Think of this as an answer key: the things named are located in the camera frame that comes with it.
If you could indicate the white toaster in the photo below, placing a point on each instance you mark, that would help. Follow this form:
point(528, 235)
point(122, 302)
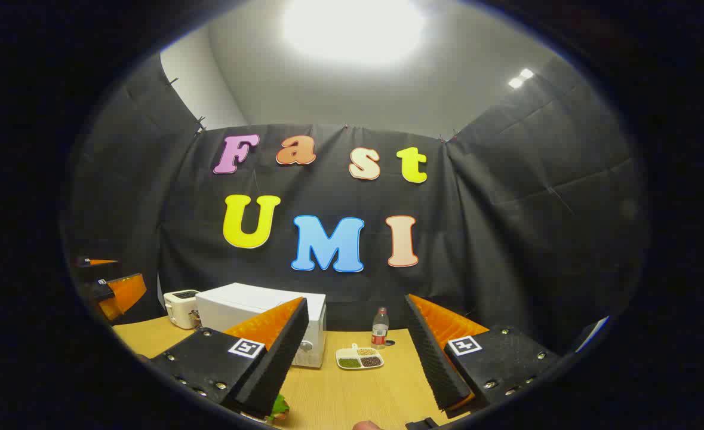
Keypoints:
point(180, 307)

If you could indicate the clear plastic water bottle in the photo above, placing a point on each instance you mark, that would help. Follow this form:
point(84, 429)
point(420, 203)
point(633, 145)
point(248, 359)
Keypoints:
point(380, 329)

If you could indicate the black backdrop cloth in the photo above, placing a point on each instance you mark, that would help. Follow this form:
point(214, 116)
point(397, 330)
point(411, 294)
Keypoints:
point(507, 209)

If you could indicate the large ceiling light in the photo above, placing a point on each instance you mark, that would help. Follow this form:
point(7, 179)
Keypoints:
point(352, 27)

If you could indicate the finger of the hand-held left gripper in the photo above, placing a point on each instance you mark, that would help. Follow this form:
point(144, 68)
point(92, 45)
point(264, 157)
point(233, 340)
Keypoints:
point(98, 261)
point(126, 292)

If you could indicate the small ceiling light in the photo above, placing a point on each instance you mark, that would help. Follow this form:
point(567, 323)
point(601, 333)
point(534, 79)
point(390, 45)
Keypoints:
point(520, 78)

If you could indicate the sandwich with green lettuce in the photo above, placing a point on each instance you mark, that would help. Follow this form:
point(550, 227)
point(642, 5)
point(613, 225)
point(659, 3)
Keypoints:
point(280, 408)

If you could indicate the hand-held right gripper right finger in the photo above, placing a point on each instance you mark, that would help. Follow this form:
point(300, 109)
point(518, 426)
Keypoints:
point(432, 358)

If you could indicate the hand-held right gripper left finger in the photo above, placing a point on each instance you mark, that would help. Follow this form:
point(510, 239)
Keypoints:
point(280, 352)

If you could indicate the white microwave oven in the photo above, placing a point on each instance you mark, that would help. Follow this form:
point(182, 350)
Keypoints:
point(238, 307)

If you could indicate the white divided tray of beans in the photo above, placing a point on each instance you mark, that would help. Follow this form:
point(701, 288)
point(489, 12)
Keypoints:
point(359, 358)

